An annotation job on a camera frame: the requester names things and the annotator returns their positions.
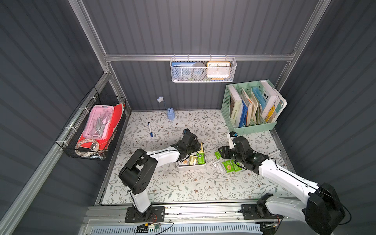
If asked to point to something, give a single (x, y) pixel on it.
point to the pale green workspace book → (235, 102)
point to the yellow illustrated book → (270, 112)
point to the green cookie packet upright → (200, 158)
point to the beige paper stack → (251, 104)
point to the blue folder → (243, 116)
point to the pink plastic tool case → (99, 124)
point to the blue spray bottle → (171, 114)
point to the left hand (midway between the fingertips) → (199, 144)
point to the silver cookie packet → (218, 166)
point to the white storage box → (183, 166)
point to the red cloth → (118, 110)
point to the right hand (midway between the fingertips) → (224, 148)
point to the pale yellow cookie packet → (193, 160)
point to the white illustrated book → (271, 95)
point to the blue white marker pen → (151, 133)
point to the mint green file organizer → (255, 88)
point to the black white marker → (274, 152)
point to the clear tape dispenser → (95, 146)
